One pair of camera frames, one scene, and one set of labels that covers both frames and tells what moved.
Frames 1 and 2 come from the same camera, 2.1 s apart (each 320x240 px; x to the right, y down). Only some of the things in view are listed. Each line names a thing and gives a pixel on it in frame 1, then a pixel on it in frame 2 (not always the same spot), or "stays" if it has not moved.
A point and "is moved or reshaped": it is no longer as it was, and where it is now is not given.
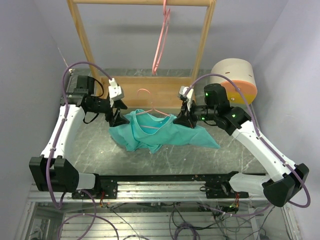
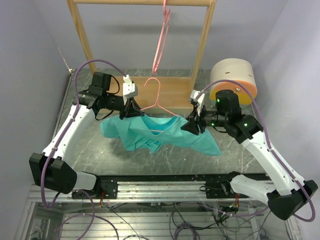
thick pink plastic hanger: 166,13 stays
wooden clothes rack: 145,92 stays
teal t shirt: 154,131 is moved or reshaped
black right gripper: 185,117 to 192,125
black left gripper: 118,119 to 131,109
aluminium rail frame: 154,211 stays
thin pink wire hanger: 150,109 to 156,103
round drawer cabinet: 241,72 stays
